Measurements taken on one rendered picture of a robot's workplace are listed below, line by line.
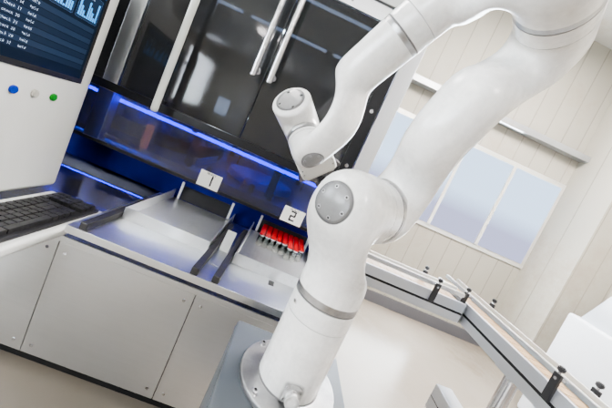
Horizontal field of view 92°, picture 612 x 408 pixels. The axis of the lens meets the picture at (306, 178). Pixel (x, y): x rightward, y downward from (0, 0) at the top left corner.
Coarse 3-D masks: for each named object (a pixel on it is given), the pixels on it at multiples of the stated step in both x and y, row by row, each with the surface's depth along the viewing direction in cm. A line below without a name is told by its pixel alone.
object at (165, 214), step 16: (128, 208) 84; (144, 208) 96; (160, 208) 102; (176, 208) 108; (192, 208) 115; (144, 224) 85; (160, 224) 85; (176, 224) 95; (192, 224) 100; (208, 224) 106; (224, 224) 113; (192, 240) 86; (208, 240) 86
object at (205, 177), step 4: (200, 172) 109; (204, 172) 109; (208, 172) 109; (200, 176) 109; (204, 176) 109; (208, 176) 109; (212, 176) 109; (216, 176) 109; (200, 180) 110; (204, 180) 110; (208, 180) 110; (212, 180) 110; (216, 180) 110; (220, 180) 110; (200, 184) 110; (204, 184) 110; (208, 184) 110; (212, 184) 110; (216, 184) 110; (208, 188) 110; (212, 188) 110; (216, 188) 110
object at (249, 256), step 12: (252, 240) 109; (240, 252) 96; (252, 252) 99; (264, 252) 104; (240, 264) 87; (252, 264) 87; (264, 264) 87; (276, 264) 98; (288, 264) 103; (300, 264) 107; (264, 276) 87; (276, 276) 88; (288, 276) 88
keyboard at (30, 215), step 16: (0, 208) 74; (16, 208) 77; (32, 208) 80; (48, 208) 83; (64, 208) 86; (80, 208) 90; (0, 224) 68; (16, 224) 70; (32, 224) 74; (48, 224) 78; (0, 240) 65
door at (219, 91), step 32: (160, 0) 103; (224, 0) 103; (256, 0) 104; (288, 0) 104; (160, 32) 104; (192, 32) 104; (224, 32) 105; (256, 32) 105; (128, 64) 105; (160, 64) 105; (192, 64) 106; (224, 64) 106; (192, 96) 107; (224, 96) 107; (256, 96) 108; (224, 128) 109
